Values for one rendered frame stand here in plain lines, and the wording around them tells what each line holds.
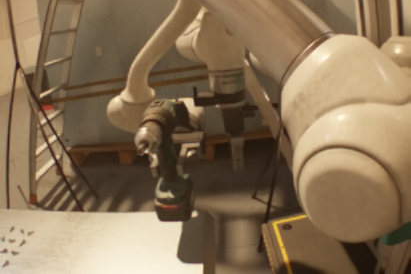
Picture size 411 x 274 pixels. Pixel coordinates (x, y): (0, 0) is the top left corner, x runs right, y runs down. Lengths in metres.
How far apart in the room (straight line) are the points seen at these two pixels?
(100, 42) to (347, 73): 2.43
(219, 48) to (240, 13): 0.36
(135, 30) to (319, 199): 2.32
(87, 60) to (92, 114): 0.50
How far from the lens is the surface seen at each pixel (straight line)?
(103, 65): 2.63
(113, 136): 2.78
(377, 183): 0.24
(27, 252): 0.84
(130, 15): 2.51
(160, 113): 0.55
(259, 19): 0.35
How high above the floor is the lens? 1.11
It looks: 18 degrees down
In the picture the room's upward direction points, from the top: 8 degrees counter-clockwise
